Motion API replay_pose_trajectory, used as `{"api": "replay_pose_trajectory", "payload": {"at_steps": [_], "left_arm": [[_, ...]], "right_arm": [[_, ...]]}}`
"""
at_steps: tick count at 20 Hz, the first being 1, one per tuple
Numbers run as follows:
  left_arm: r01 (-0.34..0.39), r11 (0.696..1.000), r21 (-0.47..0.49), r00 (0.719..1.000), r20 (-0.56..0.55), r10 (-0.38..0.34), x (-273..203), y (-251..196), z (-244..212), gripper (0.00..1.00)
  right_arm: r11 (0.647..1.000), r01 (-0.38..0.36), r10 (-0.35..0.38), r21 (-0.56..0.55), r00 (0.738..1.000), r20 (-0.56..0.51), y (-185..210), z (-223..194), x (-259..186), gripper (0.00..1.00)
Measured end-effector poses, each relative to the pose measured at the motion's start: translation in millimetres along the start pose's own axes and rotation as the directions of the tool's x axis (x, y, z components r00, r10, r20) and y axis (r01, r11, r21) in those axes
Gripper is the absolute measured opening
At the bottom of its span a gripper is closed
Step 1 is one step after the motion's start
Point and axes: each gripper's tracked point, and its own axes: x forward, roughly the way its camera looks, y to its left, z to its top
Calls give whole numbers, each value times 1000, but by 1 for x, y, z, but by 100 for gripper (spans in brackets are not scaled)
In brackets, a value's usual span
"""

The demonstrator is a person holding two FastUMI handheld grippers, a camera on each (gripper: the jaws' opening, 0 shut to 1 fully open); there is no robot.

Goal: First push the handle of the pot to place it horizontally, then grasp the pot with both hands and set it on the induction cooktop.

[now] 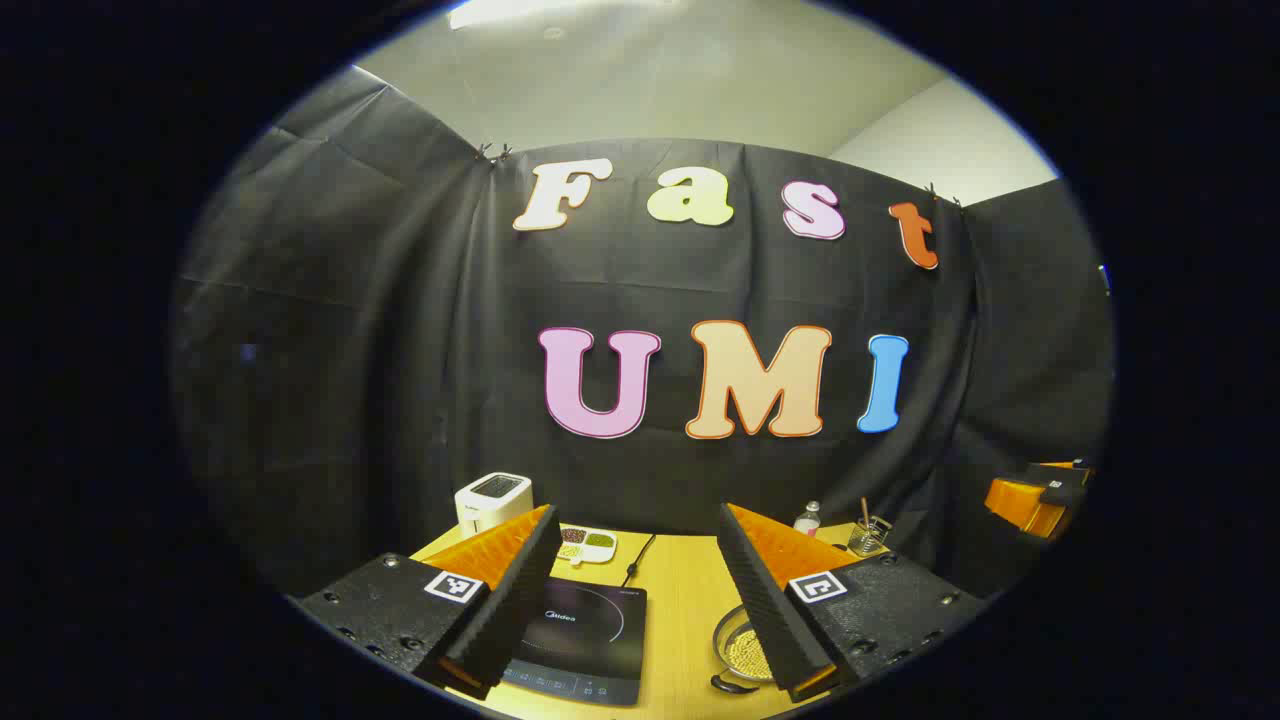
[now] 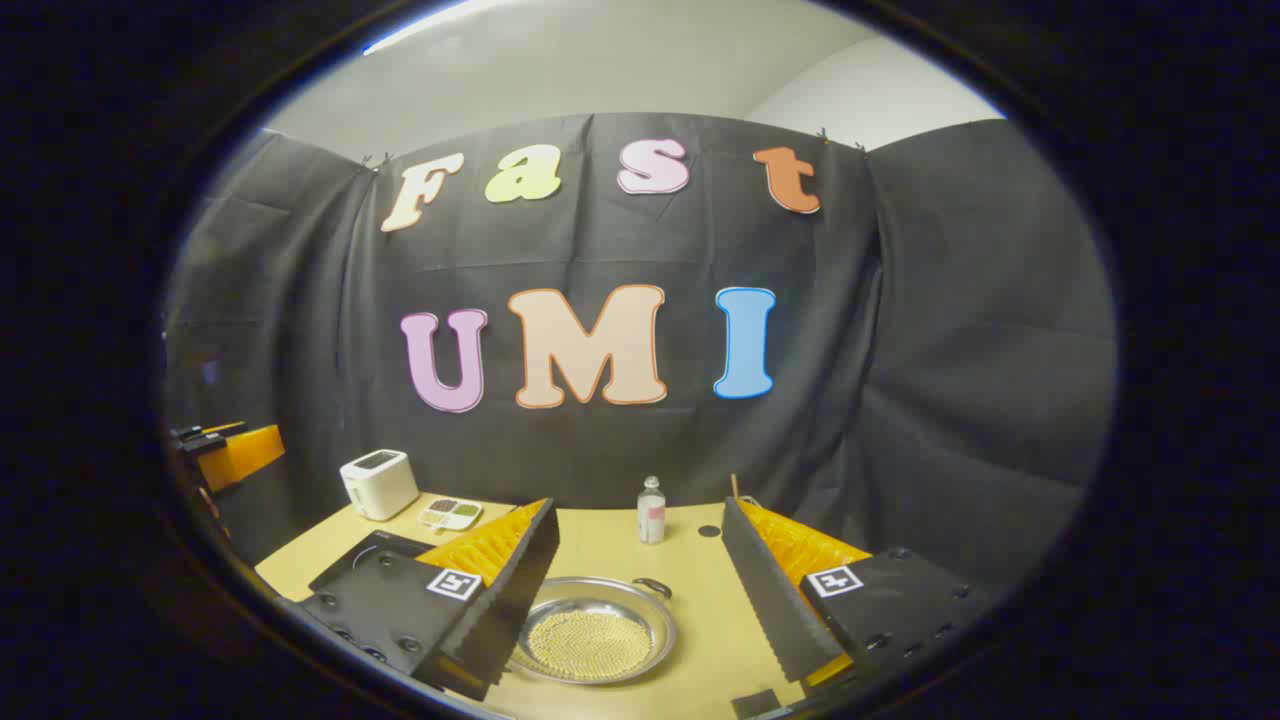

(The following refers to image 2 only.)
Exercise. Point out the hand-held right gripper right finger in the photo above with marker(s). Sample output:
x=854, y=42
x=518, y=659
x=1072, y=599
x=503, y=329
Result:
x=770, y=600

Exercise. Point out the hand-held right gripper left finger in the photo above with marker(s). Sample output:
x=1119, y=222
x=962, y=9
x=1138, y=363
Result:
x=510, y=600

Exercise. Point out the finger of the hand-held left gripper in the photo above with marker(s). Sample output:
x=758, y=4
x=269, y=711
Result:
x=245, y=455

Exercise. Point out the black induction cooktop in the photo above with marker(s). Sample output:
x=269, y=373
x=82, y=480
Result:
x=395, y=541

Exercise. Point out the pile of yellow beans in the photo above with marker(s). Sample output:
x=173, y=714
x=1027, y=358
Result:
x=590, y=645

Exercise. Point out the white divided dish of beans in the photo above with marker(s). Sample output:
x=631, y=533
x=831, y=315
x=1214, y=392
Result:
x=451, y=514

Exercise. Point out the white toaster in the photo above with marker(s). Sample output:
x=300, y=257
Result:
x=380, y=490

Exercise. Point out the clear bottle with pink label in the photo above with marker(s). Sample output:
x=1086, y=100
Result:
x=651, y=520

